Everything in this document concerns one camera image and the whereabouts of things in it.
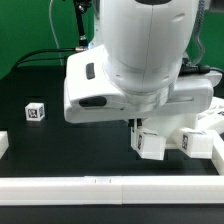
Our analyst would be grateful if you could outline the small white tagged block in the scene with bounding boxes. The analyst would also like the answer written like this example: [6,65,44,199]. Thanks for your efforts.
[25,103,45,121]

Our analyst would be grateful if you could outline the white part at left edge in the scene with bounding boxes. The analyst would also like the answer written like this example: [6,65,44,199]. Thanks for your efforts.
[0,131,9,158]

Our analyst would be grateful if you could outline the white barrier rail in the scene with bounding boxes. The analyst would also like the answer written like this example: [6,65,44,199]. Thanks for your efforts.
[212,132,224,176]
[0,176,224,205]

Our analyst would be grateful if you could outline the white right barrier rail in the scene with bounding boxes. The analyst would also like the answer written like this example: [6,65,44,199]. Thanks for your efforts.
[212,132,224,176]

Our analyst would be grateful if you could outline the white chair back assembly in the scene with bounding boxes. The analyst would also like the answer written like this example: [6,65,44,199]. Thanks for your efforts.
[198,97,224,134]

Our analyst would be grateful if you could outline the white chair seat frame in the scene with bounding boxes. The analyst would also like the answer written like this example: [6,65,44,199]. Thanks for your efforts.
[143,114,198,149]

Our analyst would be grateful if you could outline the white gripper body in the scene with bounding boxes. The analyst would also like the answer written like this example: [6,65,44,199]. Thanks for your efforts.
[64,46,222,123]

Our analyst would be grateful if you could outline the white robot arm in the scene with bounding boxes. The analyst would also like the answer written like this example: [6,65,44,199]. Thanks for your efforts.
[64,0,221,123]

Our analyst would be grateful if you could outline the white front barrier rail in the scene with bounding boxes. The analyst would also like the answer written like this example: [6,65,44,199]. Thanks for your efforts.
[0,176,224,205]

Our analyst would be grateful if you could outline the black cables at base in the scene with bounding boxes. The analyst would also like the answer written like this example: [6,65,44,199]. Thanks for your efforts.
[11,0,98,72]

